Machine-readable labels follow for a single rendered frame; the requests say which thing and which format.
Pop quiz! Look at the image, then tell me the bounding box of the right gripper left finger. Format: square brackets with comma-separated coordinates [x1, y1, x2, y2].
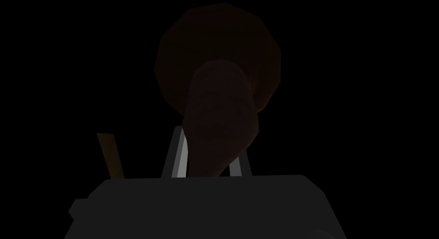
[161, 125, 189, 179]

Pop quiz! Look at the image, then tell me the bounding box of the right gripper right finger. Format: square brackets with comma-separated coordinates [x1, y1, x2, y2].
[228, 149, 253, 178]

